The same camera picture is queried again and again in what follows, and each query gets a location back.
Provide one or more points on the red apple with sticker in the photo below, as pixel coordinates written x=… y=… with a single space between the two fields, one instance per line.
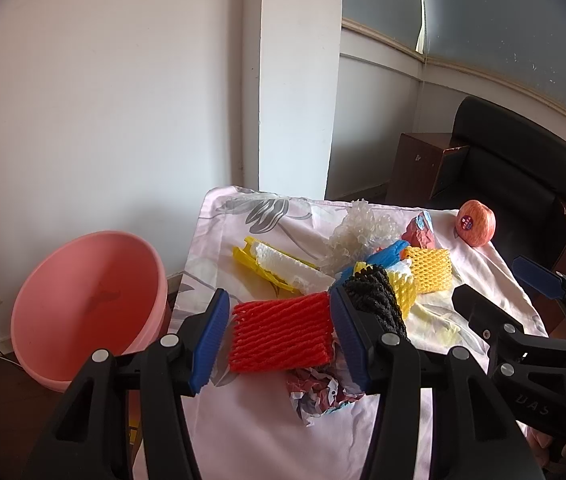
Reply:
x=475 y=223

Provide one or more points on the red snack bag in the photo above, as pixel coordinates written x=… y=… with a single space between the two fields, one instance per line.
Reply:
x=420 y=232

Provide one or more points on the yellow foam net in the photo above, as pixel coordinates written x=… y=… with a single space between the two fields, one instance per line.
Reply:
x=431 y=268

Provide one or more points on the yellow plastic bag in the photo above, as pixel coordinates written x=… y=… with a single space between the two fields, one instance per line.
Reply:
x=244 y=256

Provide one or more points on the blue foam fruit net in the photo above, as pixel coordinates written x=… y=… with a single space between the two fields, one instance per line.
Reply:
x=385 y=257

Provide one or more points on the red foam fruit net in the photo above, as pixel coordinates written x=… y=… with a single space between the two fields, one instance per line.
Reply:
x=282 y=334

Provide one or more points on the pink floral tablecloth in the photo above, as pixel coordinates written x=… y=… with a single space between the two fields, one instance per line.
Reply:
x=247 y=428

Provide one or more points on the colourful wrapper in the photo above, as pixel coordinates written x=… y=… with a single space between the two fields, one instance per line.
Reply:
x=322 y=390

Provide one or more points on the black foam fruit net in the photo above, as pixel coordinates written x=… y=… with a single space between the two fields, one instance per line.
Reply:
x=370 y=292

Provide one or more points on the black office chair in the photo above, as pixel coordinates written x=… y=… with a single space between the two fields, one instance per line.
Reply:
x=514 y=167

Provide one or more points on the clear bubble wrap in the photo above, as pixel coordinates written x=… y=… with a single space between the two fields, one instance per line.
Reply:
x=362 y=232

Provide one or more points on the white foam net strip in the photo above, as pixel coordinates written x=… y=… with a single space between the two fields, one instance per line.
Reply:
x=300 y=276

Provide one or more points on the yellow foam net sleeve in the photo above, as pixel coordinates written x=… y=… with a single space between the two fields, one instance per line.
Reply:
x=404 y=286

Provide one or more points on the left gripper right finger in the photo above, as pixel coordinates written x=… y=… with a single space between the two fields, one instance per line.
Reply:
x=474 y=434

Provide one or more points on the pink plastic basin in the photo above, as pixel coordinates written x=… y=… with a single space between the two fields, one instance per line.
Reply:
x=107 y=289

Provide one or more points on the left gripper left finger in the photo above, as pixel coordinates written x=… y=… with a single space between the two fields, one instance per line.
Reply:
x=87 y=436

